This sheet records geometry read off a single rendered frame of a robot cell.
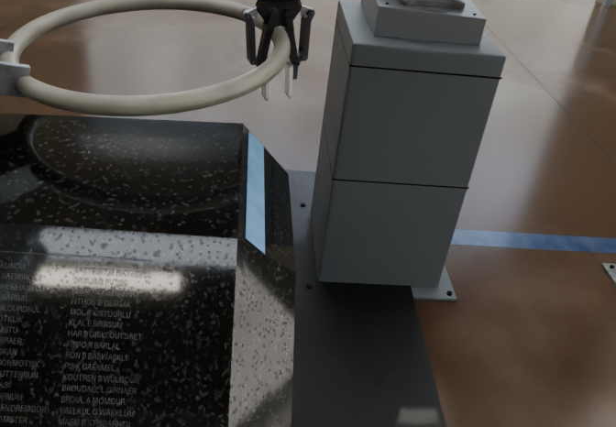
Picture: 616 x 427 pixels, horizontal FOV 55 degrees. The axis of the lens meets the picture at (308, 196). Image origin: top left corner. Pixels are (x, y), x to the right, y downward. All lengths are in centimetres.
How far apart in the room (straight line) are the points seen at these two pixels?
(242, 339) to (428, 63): 100
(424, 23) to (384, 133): 30
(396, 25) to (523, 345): 101
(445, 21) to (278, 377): 108
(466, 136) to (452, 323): 59
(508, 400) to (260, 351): 108
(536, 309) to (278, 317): 137
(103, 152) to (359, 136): 85
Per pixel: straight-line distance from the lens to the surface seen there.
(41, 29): 123
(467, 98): 165
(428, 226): 184
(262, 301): 81
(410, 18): 161
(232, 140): 100
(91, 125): 105
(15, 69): 100
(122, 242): 80
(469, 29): 165
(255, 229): 83
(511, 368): 187
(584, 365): 199
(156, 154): 96
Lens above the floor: 128
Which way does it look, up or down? 33 degrees down
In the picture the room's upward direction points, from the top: 7 degrees clockwise
